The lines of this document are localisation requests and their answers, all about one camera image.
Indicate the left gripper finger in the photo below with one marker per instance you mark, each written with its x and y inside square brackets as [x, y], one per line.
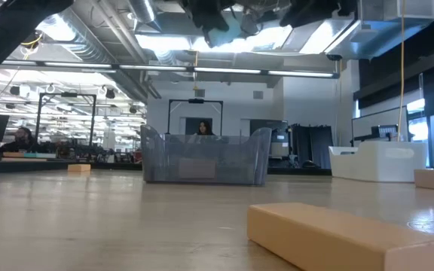
[215, 23]

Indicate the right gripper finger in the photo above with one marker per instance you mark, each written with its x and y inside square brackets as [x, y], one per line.
[294, 17]

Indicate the teal rectangular block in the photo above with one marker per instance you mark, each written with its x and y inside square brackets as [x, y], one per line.
[222, 34]

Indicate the white plastic bin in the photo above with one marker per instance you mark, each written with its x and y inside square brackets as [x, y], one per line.
[379, 162]

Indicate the orange rectangular block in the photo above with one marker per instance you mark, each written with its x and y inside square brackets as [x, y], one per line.
[79, 168]

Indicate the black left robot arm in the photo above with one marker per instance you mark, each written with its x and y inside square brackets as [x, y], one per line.
[10, 34]

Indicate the long ceiling light bar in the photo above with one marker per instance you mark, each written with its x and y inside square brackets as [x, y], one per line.
[224, 70]

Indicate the person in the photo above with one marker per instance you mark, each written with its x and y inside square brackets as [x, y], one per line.
[205, 128]
[23, 137]

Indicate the black fabric screen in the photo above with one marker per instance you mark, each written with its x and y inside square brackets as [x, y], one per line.
[315, 143]

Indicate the grey translucent plastic bin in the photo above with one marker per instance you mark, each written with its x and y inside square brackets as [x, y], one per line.
[202, 150]

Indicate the dark equipment cabinet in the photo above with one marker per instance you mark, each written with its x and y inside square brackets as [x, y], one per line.
[280, 145]

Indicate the black desktop device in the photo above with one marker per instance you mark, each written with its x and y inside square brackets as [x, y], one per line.
[384, 131]

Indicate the long orange block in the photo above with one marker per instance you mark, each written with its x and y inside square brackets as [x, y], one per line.
[315, 233]

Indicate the thin teal slab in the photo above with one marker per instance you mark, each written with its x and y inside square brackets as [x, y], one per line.
[40, 155]

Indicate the thin wooden slab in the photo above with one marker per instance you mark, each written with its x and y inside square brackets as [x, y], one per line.
[13, 154]

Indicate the black ceiling camera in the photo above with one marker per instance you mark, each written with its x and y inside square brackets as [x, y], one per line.
[334, 57]

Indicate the large rectangular air duct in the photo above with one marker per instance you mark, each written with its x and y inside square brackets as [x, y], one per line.
[375, 37]

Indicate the shiny round duct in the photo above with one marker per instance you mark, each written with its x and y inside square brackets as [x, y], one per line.
[143, 9]

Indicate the grey wall vent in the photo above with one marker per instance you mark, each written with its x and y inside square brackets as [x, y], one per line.
[258, 95]
[199, 93]

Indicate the black metal rig frame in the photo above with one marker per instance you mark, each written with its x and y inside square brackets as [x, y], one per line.
[66, 95]
[196, 101]

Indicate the black aluminium table frame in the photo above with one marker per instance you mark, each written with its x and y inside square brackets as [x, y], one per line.
[119, 166]

